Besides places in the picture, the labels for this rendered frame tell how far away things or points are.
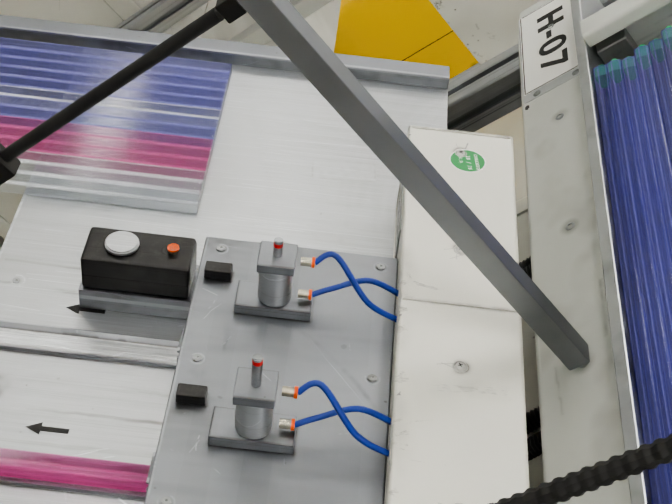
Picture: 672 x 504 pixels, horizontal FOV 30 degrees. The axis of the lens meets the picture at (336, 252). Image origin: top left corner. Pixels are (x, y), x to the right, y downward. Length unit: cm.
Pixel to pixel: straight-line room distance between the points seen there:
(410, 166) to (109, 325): 29
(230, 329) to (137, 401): 9
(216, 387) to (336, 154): 33
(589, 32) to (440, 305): 28
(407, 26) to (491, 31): 200
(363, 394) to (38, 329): 25
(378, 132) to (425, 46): 337
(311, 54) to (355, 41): 339
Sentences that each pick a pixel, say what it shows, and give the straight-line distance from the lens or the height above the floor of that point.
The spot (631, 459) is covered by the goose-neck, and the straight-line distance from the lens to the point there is 49.
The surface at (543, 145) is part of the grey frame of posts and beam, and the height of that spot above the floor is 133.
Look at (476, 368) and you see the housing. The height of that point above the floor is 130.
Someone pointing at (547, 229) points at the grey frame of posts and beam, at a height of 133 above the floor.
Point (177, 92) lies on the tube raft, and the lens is 109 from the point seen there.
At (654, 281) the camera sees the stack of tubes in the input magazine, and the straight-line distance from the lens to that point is 78.
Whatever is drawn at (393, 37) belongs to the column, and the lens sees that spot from 403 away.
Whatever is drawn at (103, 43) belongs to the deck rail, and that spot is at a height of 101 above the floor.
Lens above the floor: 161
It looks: 27 degrees down
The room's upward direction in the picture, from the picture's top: 62 degrees clockwise
